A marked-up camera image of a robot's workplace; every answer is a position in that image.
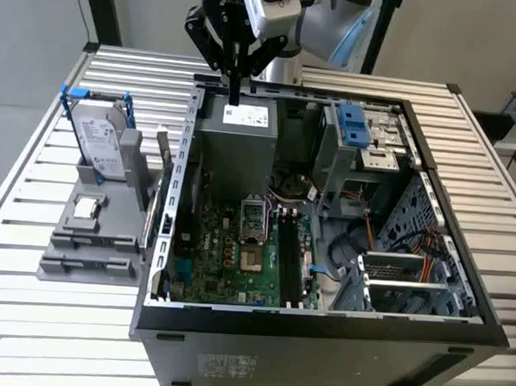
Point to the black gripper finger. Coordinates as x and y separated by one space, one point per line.
265 55
205 43

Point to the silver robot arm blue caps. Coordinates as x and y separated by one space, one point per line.
314 27

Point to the black RAM slot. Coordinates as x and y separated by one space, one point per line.
295 268
285 255

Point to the grey power supply unit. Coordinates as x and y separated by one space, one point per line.
234 157

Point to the blue drive latch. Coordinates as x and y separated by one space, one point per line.
352 120

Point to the blue disk carrier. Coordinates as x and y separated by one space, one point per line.
77 93

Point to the silver hard disk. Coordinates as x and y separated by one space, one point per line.
96 141

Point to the thin locking lever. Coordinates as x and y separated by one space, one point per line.
266 219

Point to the grey parts rack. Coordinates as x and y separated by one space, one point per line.
109 220

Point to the CPU socket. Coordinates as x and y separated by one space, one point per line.
251 258

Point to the silver CPU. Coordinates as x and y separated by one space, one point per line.
83 208

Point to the green motherboard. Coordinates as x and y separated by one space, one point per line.
218 282

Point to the black open PC case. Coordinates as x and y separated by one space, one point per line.
275 362

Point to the black upright post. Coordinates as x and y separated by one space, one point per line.
381 35
105 12

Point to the graphics card with bracket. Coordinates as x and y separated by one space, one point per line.
165 179

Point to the silver disk bay frame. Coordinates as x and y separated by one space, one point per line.
391 284

